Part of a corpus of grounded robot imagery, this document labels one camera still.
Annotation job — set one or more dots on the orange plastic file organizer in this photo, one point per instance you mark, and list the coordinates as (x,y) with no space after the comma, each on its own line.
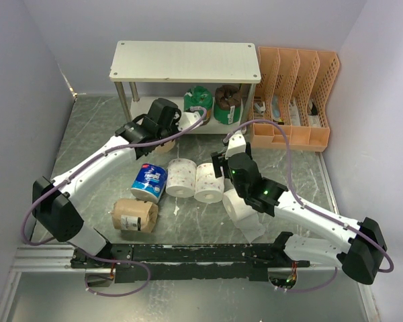
(290,101)

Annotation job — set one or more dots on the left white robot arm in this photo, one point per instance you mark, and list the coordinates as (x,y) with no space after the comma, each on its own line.
(57,200)

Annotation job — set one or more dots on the brown paper roll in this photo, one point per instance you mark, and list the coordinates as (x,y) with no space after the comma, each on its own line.
(165,148)
(134,215)

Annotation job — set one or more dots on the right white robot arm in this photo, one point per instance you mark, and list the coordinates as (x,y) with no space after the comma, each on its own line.
(358,246)

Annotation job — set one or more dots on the white two-tier shelf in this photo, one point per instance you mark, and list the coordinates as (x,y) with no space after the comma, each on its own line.
(184,62)

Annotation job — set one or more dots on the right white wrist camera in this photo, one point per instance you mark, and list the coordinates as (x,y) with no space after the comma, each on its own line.
(236,144)

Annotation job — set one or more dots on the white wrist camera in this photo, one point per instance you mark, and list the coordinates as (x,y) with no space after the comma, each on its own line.
(188,119)
(236,144)

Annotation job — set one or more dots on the blue Tempo tissue pack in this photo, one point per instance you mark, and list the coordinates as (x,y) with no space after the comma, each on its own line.
(149,183)

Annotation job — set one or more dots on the plain white unrolled toilet roll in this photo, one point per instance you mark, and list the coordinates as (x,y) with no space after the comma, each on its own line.
(244,217)

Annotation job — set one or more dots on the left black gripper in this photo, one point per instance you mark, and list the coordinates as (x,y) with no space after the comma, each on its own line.
(176,119)

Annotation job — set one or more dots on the green roll brown top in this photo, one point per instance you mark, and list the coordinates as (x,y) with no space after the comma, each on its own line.
(228,103)

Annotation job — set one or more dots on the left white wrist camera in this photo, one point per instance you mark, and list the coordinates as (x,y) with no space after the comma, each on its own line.
(188,119)

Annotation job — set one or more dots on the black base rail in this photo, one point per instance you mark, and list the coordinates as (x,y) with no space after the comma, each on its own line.
(198,261)

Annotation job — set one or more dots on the dotted toilet roll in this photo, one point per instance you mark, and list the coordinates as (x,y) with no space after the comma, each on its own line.
(181,178)
(208,188)

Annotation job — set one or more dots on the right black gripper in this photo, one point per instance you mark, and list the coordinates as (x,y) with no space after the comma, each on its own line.
(217,158)

